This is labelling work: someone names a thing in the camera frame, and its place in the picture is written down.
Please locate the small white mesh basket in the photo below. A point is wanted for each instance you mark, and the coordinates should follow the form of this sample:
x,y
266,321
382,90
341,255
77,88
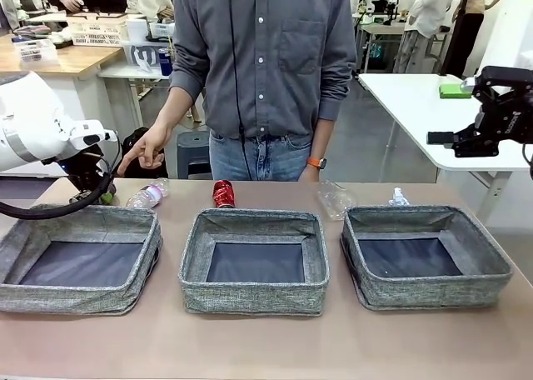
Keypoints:
x,y
162,30

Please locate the black backpack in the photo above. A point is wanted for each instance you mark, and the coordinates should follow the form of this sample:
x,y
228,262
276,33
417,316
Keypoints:
x,y
133,140

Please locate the clear storage box with logo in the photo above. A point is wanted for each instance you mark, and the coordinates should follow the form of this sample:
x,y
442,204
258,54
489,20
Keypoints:
x,y
141,55

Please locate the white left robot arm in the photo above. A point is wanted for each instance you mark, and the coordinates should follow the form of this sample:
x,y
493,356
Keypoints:
x,y
25,117

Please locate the white perforated crate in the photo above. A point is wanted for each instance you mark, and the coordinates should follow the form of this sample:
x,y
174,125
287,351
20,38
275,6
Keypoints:
x,y
98,33

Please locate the grey plastic stool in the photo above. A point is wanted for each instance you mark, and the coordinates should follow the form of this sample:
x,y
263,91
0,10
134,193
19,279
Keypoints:
x,y
193,151

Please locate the grey fabric basket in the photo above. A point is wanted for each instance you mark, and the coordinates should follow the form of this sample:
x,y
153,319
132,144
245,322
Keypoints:
x,y
433,292
250,301
62,298

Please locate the background person in grey coat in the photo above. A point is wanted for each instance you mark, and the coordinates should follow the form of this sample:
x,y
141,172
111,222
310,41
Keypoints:
x,y
8,5

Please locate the wooden table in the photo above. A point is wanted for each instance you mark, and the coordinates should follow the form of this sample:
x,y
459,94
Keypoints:
x,y
71,61

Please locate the pink label plastic bottle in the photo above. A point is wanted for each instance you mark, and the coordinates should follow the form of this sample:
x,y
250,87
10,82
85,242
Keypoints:
x,y
150,194

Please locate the crushed red can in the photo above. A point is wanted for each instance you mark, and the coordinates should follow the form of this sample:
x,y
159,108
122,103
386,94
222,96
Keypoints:
x,y
225,194

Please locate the person's right hand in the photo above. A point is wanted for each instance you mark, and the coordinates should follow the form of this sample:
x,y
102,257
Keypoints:
x,y
150,146

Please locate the person in white clothes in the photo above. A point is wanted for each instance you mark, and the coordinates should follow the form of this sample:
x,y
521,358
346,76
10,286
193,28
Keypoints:
x,y
420,21

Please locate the white background workbench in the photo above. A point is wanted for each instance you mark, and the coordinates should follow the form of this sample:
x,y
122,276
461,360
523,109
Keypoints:
x,y
381,28

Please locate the person's right forearm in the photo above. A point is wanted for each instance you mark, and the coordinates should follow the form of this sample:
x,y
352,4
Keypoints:
x,y
179,109

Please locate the blue jeans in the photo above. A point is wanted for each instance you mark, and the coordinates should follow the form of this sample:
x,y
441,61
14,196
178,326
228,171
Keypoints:
x,y
233,159

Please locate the grey button shirt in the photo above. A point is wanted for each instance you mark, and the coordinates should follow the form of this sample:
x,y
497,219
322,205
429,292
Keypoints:
x,y
258,42

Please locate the white round container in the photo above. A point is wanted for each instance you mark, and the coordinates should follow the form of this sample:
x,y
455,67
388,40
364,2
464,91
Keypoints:
x,y
136,30

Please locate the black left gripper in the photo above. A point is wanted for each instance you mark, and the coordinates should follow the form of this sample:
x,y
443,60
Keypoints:
x,y
89,167

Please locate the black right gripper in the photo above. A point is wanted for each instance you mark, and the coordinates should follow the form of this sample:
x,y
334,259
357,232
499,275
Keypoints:
x,y
514,117

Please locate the low white table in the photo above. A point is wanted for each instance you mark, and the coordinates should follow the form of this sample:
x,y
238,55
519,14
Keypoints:
x,y
125,72

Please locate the person's left hand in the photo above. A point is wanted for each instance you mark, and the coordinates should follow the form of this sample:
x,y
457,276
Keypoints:
x,y
312,175

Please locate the person's left forearm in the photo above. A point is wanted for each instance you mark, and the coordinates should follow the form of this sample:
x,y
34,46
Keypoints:
x,y
322,138

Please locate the large clear plastic bottle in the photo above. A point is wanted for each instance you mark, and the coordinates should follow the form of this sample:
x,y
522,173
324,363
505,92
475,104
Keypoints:
x,y
335,201

